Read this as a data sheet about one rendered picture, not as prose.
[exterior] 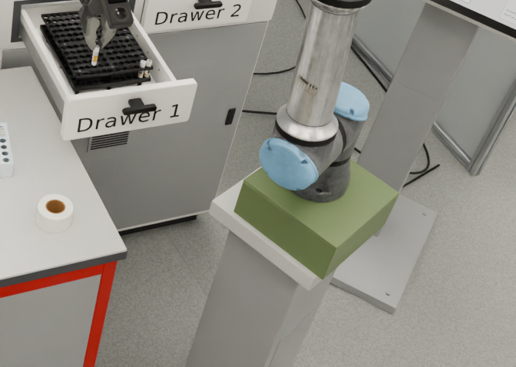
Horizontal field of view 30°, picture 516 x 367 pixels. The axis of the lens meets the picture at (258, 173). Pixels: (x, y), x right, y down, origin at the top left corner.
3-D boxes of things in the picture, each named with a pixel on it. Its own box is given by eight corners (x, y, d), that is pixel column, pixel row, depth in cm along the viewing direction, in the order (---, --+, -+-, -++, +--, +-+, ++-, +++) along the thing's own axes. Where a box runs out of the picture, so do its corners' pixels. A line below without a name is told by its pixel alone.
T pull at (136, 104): (157, 111, 199) (157, 106, 198) (123, 116, 196) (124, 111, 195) (150, 100, 201) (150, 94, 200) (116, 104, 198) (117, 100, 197)
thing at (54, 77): (179, 111, 211) (184, 90, 207) (67, 129, 198) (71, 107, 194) (111, 4, 234) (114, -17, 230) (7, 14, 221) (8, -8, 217)
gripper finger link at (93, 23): (85, 35, 200) (93, -2, 194) (95, 53, 196) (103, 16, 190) (71, 36, 198) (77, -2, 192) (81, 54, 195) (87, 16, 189)
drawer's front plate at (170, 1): (246, 21, 245) (256, -15, 238) (142, 32, 231) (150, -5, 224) (243, 17, 246) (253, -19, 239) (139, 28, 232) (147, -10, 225)
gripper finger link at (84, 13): (97, 28, 194) (104, -8, 189) (100, 34, 193) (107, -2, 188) (74, 29, 192) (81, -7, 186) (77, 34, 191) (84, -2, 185)
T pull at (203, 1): (222, 7, 233) (223, 2, 232) (194, 10, 229) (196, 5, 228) (216, -2, 235) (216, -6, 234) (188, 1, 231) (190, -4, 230)
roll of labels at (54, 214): (28, 214, 189) (30, 200, 186) (60, 203, 193) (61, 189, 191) (47, 238, 186) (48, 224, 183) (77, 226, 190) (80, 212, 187)
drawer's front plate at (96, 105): (188, 120, 212) (198, 82, 204) (62, 141, 198) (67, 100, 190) (185, 116, 213) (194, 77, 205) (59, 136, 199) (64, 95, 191)
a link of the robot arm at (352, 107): (364, 143, 198) (384, 92, 189) (333, 175, 189) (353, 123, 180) (315, 114, 201) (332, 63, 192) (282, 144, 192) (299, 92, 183)
